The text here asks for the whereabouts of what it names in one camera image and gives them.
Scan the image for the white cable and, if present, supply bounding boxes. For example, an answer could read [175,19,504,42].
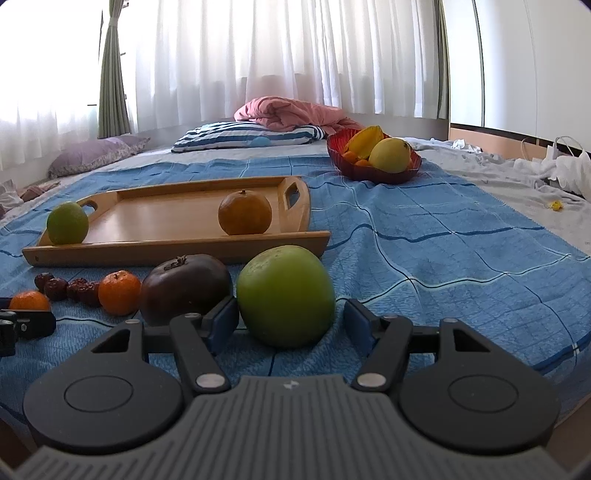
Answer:
[522,135,588,163]

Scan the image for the pink crumpled blanket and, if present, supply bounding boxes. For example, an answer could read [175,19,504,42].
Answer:
[234,96,365,134]

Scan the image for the white crumpled clothes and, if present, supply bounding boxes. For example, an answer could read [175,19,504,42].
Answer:
[515,147,591,201]

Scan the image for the brownish orange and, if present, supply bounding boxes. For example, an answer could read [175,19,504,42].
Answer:
[218,189,273,236]

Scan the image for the small orange tangerine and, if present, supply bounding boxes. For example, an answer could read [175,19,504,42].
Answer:
[8,290,51,312]
[98,270,142,316]

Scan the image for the wooden serving tray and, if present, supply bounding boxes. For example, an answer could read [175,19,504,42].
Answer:
[21,175,332,267]

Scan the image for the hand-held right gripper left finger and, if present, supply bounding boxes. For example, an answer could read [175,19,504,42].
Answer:
[91,295,241,395]

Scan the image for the narrow white sheer curtain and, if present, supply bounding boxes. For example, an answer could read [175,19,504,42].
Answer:
[0,0,105,148]

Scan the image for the small green citrus fruit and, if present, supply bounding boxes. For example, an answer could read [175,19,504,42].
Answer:
[47,202,90,245]

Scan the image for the red glass bowl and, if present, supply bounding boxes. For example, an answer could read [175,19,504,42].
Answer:
[326,128,422,185]

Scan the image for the yellow mango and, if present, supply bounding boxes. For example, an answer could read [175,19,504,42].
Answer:
[368,137,413,174]

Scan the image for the large green apple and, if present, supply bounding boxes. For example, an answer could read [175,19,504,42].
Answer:
[236,244,336,349]

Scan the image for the purple pillow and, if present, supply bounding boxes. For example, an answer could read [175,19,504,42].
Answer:
[47,135,151,179]

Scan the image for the blue checked blanket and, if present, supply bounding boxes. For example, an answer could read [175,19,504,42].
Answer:
[0,154,591,425]

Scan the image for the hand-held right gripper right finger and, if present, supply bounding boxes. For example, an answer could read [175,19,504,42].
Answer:
[342,298,502,395]

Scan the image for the white wardrobe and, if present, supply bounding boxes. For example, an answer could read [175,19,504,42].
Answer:
[441,0,591,148]

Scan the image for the wide white sheer curtain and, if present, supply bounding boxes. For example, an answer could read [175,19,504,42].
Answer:
[122,0,451,132]

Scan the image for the blue white striped pillow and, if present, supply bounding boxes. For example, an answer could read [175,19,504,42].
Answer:
[171,121,326,154]

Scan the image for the pile of brown white clothes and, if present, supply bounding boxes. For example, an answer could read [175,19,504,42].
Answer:
[0,179,62,217]

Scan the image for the yellow starfruit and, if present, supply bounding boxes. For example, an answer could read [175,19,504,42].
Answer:
[342,126,389,160]

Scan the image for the dark purple round fruit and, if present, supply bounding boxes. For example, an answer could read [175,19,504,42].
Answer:
[140,254,234,326]

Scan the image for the green curtain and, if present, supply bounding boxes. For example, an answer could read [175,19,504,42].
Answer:
[97,0,134,139]

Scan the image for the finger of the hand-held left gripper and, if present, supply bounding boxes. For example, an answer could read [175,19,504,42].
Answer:
[0,298,57,357]

